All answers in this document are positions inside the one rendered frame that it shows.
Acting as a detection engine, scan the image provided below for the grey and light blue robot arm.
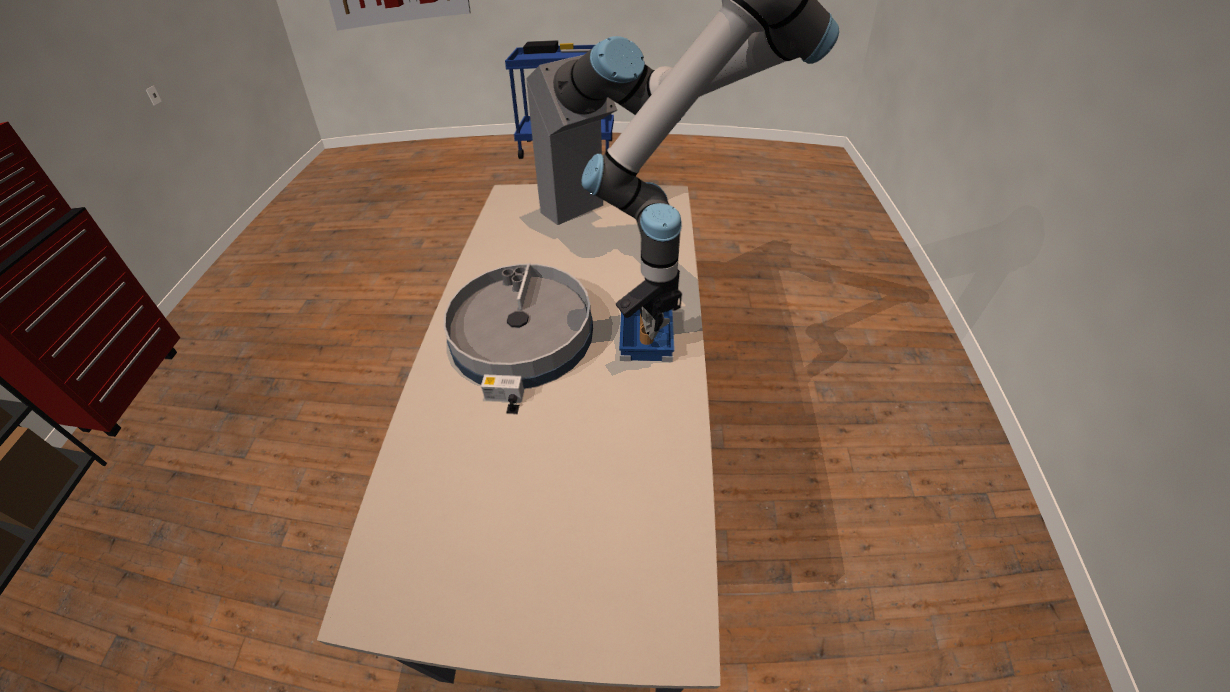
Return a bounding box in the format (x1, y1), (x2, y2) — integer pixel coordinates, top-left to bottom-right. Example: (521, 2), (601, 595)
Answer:
(554, 0), (839, 281)

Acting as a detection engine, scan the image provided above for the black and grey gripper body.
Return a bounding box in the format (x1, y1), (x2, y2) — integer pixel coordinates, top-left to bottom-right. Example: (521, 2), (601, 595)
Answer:
(643, 270), (681, 316)

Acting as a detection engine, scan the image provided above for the blue plastic crate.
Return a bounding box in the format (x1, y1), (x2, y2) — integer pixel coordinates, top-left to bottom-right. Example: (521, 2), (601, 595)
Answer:
(619, 310), (674, 363)

